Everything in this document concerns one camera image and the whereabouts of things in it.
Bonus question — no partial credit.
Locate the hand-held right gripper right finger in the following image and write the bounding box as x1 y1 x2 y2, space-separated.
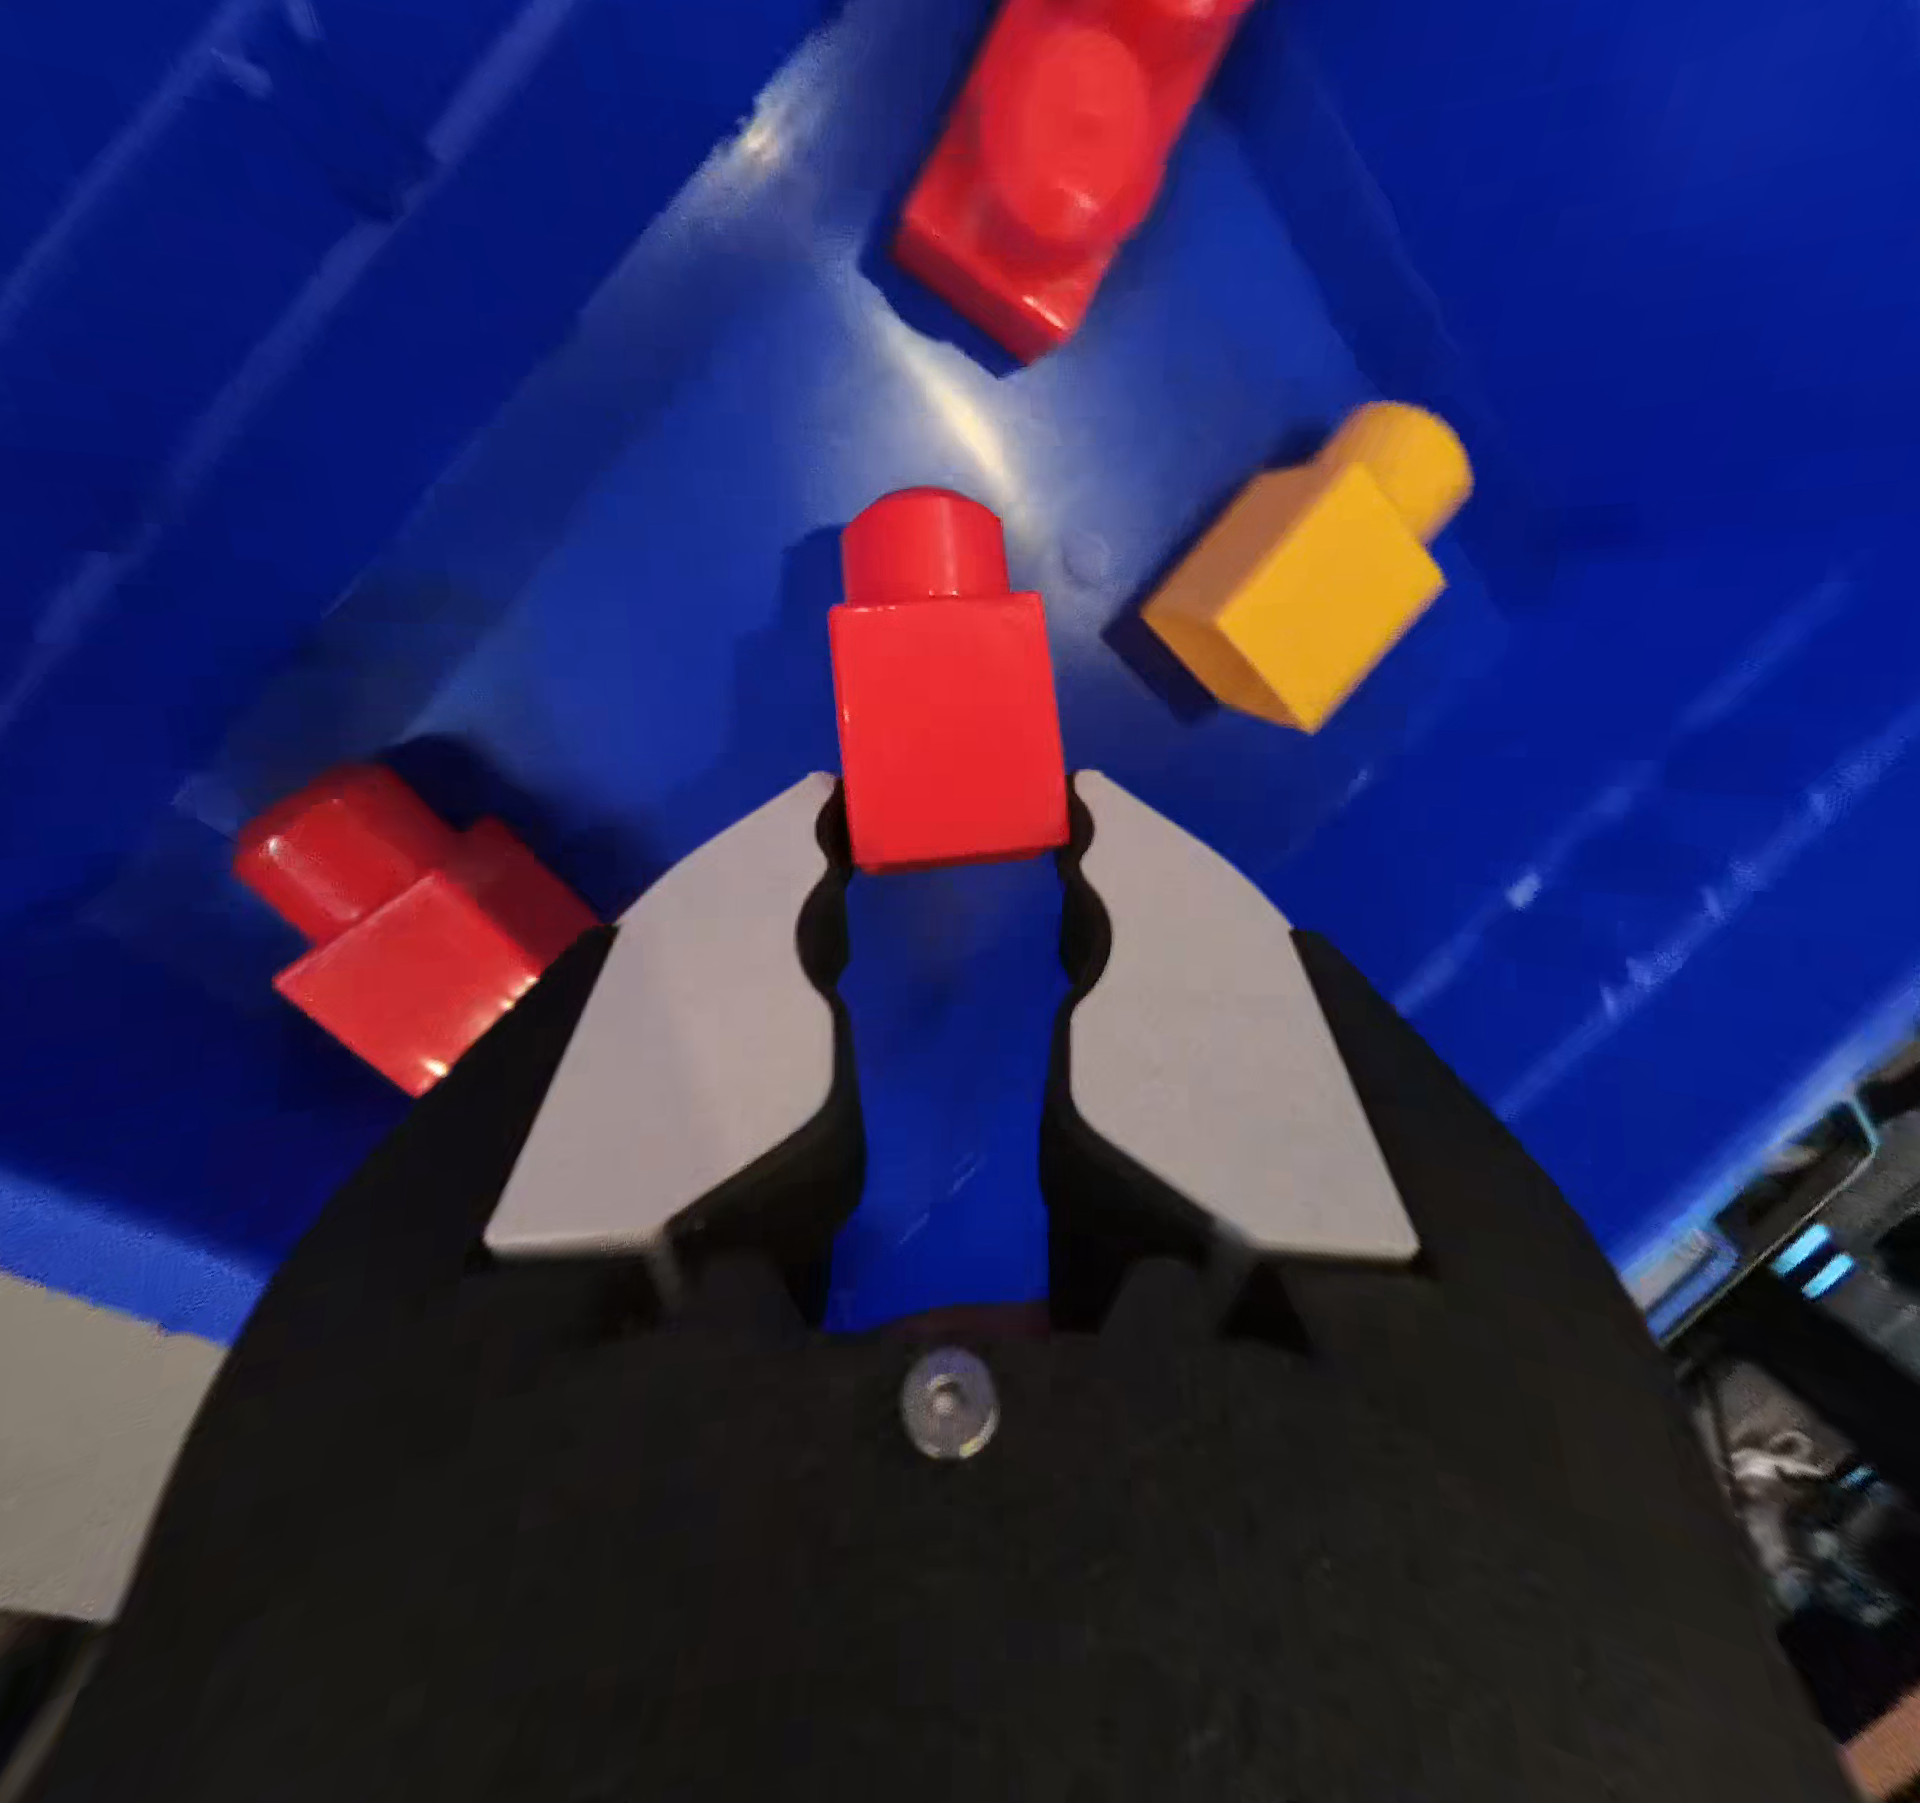
1039 768 1423 1332

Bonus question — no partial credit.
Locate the red two-stud block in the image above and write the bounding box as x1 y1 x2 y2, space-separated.
896 0 1298 365

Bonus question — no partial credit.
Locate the yellow one-stud block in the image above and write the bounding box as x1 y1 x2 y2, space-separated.
1140 401 1474 738

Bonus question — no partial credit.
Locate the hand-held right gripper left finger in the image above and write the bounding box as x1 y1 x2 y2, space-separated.
482 770 873 1332

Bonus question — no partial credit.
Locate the blue plastic bin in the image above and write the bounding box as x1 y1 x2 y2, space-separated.
0 0 1920 1345

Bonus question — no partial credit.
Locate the red one-stud block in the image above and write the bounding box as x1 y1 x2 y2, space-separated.
826 485 1069 874
232 762 602 1096

